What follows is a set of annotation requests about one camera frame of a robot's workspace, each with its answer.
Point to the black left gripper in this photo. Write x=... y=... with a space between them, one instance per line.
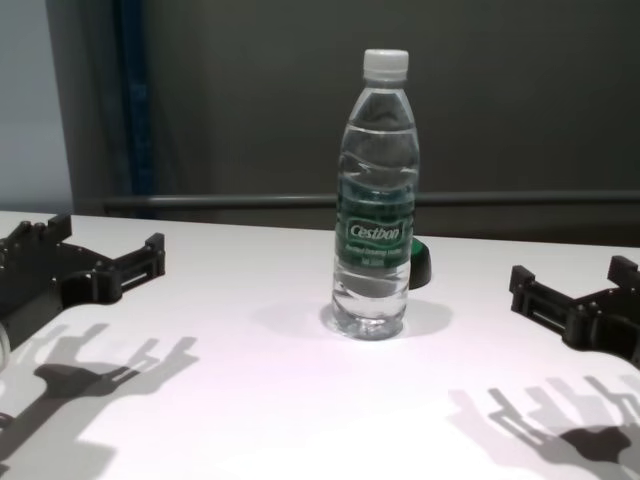
x=40 y=280

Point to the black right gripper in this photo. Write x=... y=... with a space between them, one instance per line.
x=607 y=320

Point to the clear water bottle green label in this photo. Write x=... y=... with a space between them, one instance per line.
x=375 y=250

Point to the green YES button black base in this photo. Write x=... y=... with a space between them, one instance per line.
x=421 y=265

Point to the blue vertical post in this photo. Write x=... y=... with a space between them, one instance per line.
x=137 y=125

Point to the grey horizontal rail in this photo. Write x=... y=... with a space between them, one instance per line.
x=225 y=202

